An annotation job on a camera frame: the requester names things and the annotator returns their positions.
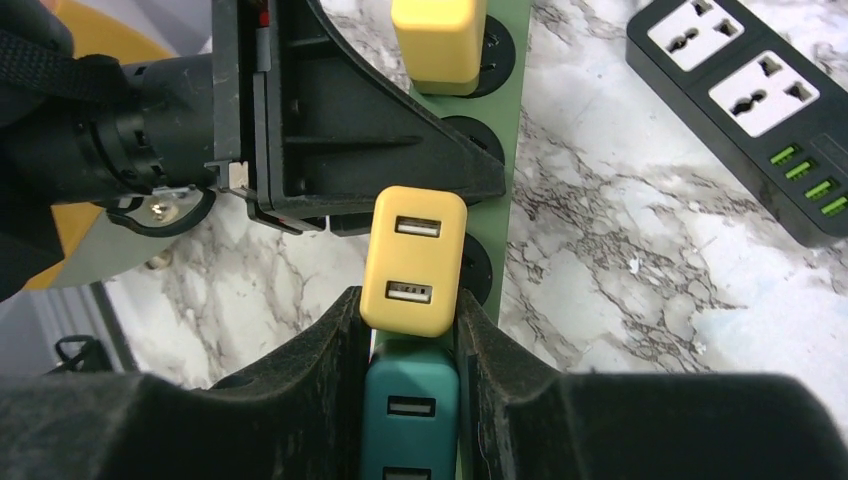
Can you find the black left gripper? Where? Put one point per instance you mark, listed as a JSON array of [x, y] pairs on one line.
[[306, 131]]

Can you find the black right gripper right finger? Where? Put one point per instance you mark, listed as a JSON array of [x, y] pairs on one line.
[[522, 419]]

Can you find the yellow charger plug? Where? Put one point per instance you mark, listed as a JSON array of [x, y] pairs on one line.
[[441, 43], [412, 269]]

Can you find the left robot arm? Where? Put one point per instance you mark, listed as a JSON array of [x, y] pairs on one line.
[[321, 133]]

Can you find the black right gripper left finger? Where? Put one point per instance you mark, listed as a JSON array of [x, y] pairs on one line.
[[295, 413]]

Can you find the teal blue charger plug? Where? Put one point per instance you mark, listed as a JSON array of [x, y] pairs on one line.
[[411, 413]]

